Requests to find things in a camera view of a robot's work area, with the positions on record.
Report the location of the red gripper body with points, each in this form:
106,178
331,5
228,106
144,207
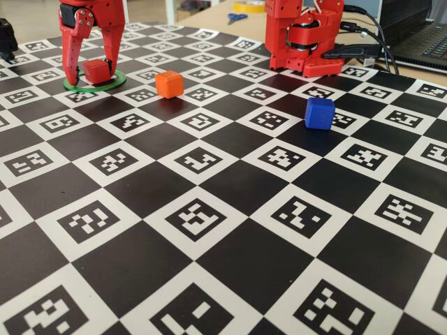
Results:
103,14

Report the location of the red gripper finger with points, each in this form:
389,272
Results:
71,52
113,42

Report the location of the red cube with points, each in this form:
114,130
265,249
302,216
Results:
96,71

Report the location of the blue cube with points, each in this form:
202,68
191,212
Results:
319,115

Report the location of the red robot arm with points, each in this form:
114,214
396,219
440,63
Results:
279,35

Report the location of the orange cube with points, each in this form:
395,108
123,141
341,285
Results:
169,85

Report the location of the white table leg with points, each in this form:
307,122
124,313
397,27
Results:
169,10

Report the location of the yellow tape roll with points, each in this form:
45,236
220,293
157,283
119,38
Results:
244,7

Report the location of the black adapter hub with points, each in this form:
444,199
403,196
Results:
352,51

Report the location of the black white marker checkerboard mat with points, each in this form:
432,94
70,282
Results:
223,265

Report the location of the small grey box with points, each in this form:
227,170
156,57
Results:
370,62

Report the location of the pale blue panel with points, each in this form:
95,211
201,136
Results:
372,7

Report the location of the black laptop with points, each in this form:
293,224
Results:
419,35

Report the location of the black clamp mount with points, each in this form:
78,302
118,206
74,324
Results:
7,38

